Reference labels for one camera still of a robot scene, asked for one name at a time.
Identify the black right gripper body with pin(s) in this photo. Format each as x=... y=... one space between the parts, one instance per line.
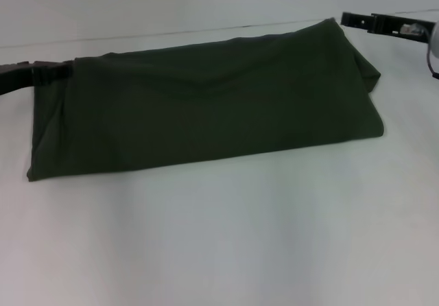
x=399 y=26

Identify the dark green FREE! t-shirt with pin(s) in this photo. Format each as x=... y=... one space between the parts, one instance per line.
x=205 y=107

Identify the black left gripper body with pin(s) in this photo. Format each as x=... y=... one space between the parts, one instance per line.
x=15 y=76

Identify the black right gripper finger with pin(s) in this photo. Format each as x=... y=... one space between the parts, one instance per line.
x=356 y=20

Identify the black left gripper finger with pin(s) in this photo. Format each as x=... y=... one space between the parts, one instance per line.
x=53 y=72

